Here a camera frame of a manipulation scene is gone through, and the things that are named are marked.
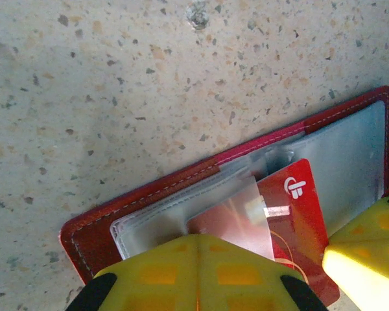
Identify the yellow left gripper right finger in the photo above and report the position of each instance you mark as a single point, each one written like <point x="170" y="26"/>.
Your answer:
<point x="240" y="278"/>

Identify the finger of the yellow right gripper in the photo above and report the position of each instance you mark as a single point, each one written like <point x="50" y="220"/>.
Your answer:
<point x="369" y="265"/>

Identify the red leather card holder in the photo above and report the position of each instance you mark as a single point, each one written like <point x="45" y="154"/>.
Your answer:
<point x="94" y="236"/>

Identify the red credit card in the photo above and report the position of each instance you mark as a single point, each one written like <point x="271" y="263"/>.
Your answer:
<point x="301" y="220"/>

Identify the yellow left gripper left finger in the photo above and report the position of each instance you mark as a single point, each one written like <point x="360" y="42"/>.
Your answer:
<point x="162" y="278"/>

